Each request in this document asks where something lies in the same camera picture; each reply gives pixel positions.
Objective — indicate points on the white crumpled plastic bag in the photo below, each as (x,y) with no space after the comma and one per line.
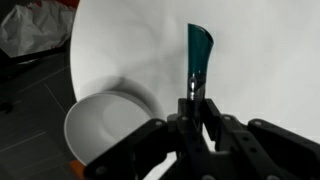
(38,26)

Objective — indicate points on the grey bowl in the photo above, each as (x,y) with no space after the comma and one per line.
(97,122)

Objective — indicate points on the green marker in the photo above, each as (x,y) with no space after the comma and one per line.
(200,44)

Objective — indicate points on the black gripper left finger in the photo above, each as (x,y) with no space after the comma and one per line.
(136,155)

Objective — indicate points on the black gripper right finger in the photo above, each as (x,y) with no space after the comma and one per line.
(261,150)

